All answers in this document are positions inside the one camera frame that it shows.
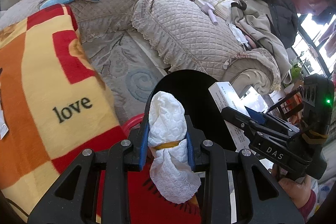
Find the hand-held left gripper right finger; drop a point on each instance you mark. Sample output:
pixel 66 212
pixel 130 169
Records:
pixel 190 150

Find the grey fleece sheet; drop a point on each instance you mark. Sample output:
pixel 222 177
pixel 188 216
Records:
pixel 15 11

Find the white medicine box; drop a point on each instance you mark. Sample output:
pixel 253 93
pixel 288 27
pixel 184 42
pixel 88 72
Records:
pixel 223 98

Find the white tissue wad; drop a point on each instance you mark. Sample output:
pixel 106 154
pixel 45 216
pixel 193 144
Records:
pixel 168 119

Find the beige garment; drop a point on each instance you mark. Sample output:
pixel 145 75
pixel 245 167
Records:
pixel 260 27

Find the carved cream bed footboard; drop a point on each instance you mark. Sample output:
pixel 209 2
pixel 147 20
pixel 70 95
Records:
pixel 256 79

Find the white crumpled tissue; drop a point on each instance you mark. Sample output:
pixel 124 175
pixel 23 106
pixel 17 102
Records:
pixel 239 32

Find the lilac handheld device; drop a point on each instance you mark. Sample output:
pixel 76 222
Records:
pixel 208 10

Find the black trash bin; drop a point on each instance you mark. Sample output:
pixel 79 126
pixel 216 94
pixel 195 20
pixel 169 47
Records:
pixel 194 92

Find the black puffer jacket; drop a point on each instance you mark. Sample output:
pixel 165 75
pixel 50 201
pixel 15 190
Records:
pixel 281 8

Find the person's right hand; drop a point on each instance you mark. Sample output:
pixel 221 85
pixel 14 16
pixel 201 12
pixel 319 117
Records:
pixel 294 190

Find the small white wrapper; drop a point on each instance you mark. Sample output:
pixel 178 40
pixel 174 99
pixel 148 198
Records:
pixel 3 127

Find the green plastic bottle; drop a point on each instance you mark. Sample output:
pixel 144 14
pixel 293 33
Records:
pixel 296 71

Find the dark wooden stool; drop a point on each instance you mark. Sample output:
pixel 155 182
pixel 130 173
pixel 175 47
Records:
pixel 287 103

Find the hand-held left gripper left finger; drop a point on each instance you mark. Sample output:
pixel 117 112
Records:
pixel 143 145

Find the person's right forearm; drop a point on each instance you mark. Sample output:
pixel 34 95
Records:
pixel 311 205

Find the grey patterned bed sheet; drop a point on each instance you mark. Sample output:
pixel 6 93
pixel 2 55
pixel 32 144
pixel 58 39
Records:
pixel 123 77

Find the orange red printed blanket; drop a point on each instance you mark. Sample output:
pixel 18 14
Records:
pixel 39 82

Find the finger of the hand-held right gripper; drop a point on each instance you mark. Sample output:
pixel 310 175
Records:
pixel 256 113
pixel 236 116

